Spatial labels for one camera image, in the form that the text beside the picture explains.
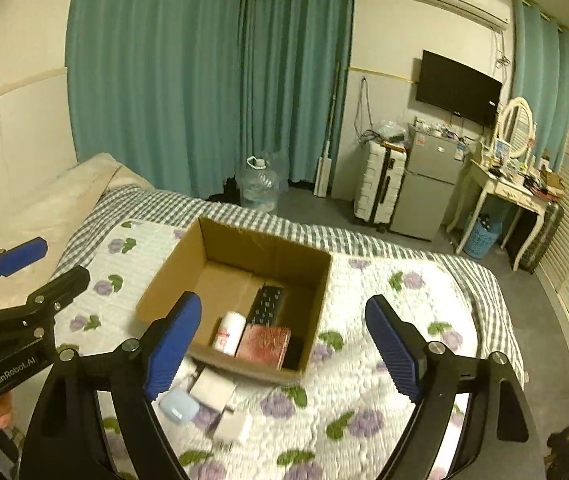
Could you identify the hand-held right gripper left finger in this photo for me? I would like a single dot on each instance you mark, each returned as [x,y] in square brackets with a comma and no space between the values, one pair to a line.
[177,347]

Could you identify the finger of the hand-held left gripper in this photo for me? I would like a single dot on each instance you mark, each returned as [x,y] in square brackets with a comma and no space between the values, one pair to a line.
[62,285]
[19,256]

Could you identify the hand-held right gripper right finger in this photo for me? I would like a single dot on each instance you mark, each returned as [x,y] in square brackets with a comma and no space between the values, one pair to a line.
[394,352]

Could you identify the white box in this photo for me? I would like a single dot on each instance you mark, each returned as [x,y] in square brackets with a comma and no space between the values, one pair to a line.
[213,389]

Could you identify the light blue earbud case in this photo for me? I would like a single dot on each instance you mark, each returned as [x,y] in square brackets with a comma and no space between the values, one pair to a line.
[179,406]

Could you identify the white charger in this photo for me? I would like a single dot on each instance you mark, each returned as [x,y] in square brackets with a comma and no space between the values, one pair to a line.
[232,428]

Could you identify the cardboard box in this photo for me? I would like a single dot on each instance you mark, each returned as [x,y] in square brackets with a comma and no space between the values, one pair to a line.
[244,242]

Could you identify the white bottle with red print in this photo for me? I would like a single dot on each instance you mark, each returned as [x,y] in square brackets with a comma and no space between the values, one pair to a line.
[229,335]

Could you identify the beige pillow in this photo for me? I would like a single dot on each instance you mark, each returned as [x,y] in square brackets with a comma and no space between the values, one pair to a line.
[54,210]

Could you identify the white floral quilt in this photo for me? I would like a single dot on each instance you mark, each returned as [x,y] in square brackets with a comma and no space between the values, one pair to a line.
[354,400]

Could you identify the red patterned box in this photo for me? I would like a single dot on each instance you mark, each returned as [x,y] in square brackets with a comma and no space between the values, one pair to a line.
[263,347]

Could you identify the grey checked bedsheet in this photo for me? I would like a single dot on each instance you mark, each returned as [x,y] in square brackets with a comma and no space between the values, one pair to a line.
[484,290]

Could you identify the blue laundry basket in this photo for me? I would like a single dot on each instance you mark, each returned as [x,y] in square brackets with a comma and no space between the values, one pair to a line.
[483,237]

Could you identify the silver mini fridge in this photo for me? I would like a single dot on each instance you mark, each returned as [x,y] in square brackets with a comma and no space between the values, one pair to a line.
[424,195]

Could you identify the white suitcase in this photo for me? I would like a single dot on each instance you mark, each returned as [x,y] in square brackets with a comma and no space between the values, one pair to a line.
[379,185]

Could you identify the large clear water jug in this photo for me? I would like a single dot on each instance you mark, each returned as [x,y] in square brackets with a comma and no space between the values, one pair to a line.
[257,187]

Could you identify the white flat mop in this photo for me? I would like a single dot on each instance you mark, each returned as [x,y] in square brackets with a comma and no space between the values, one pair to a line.
[324,175]

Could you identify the dark plaid suitcase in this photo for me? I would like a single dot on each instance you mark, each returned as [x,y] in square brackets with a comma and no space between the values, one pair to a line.
[546,232]

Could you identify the white dressing table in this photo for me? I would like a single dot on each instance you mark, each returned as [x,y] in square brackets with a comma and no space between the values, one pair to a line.
[501,190]

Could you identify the translucent plastic bag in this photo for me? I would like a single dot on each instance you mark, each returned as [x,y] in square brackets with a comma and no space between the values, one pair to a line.
[280,170]

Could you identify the clear plastic bag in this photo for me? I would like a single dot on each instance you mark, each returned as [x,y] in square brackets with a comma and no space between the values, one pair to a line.
[389,131]

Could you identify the pile of cosmetics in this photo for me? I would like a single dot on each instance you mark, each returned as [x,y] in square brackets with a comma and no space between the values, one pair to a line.
[529,172]

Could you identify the clutter of small fridge-top items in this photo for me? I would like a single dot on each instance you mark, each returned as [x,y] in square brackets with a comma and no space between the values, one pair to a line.
[444,132]

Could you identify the wide teal curtain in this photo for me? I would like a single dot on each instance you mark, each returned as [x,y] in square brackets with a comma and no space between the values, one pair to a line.
[189,75]

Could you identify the oval white mirror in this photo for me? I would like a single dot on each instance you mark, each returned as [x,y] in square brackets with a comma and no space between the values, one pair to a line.
[514,125]

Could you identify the narrow teal curtain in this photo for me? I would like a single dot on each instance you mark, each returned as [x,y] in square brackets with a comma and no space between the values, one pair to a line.
[534,60]

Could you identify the black wall television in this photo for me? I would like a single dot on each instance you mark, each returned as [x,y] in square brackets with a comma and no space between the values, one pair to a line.
[456,87]

